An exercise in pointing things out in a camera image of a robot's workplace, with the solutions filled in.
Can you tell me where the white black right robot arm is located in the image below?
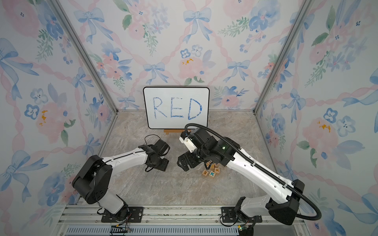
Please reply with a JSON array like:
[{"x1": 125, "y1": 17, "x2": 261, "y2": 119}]
[{"x1": 177, "y1": 128, "x2": 304, "y2": 225}]

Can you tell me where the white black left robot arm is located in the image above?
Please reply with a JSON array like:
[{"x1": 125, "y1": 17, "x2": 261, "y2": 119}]
[{"x1": 72, "y1": 139, "x2": 170, "y2": 221}]

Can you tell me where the whiteboard with blue RED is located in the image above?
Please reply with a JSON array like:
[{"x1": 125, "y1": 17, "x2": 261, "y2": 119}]
[{"x1": 143, "y1": 87, "x2": 210, "y2": 129}]

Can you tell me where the wooden whiteboard easel stand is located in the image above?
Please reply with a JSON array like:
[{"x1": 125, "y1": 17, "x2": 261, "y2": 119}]
[{"x1": 163, "y1": 129, "x2": 185, "y2": 135}]

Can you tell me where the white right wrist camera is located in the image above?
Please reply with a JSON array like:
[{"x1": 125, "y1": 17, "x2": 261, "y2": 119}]
[{"x1": 179, "y1": 131, "x2": 197, "y2": 153}]

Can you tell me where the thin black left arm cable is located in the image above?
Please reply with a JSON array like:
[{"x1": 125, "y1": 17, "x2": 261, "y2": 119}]
[{"x1": 144, "y1": 134, "x2": 171, "y2": 155}]

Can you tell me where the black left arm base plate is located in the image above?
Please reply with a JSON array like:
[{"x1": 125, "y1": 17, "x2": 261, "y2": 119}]
[{"x1": 101, "y1": 206, "x2": 144, "y2": 223}]

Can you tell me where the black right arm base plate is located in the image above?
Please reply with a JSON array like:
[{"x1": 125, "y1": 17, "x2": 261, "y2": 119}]
[{"x1": 220, "y1": 206, "x2": 262, "y2": 225}]

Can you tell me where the aluminium left corner post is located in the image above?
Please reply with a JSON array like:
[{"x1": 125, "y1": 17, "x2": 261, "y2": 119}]
[{"x1": 47, "y1": 0, "x2": 118, "y2": 114}]

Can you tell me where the aluminium corner post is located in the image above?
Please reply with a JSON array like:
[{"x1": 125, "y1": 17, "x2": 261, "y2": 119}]
[
  {"x1": 47, "y1": 0, "x2": 118, "y2": 114},
  {"x1": 253, "y1": 0, "x2": 313, "y2": 115}
]

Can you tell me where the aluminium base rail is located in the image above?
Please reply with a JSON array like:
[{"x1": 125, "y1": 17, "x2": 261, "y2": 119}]
[{"x1": 53, "y1": 205, "x2": 310, "y2": 236}]

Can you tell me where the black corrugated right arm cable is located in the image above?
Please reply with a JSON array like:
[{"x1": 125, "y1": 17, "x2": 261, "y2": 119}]
[{"x1": 184, "y1": 123, "x2": 322, "y2": 221}]

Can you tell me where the aluminium right corner post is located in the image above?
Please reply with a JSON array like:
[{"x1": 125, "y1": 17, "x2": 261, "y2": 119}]
[{"x1": 253, "y1": 0, "x2": 313, "y2": 115}]

